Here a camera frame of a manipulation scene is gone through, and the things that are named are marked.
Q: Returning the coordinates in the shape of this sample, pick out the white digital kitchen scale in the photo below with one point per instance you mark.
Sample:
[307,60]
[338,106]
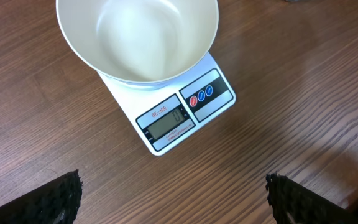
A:
[167,114]

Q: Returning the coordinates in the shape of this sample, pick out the white round bowl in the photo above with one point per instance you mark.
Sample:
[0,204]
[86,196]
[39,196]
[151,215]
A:
[141,42]

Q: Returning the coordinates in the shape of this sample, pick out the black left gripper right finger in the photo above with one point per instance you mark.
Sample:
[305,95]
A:
[293,203]

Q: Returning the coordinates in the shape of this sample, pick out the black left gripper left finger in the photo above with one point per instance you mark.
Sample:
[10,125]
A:
[57,201]

